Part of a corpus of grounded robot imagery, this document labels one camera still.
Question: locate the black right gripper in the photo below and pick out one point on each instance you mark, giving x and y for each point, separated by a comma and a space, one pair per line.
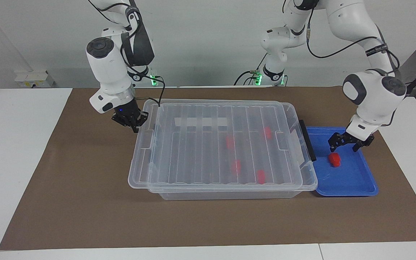
128, 110

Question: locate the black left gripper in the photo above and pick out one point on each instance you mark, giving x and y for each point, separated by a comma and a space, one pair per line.
358, 138

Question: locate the red block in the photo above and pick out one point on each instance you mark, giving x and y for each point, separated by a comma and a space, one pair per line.
230, 142
261, 176
266, 132
235, 167
334, 159

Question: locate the clear ribbed box lid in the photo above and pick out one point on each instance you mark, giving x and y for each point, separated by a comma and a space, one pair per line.
193, 151

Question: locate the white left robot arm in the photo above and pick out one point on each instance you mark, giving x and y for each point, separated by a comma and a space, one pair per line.
374, 94

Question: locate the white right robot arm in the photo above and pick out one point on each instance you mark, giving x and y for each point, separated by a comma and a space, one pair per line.
108, 72

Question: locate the blue plastic tray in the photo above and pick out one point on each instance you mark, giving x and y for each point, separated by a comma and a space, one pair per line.
349, 180

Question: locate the clear plastic storage box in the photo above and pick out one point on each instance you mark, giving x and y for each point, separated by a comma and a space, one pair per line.
229, 195

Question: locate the brown table mat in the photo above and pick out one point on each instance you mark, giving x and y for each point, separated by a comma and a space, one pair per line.
85, 216

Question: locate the white wall socket box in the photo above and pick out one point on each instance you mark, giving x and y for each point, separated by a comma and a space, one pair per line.
34, 79

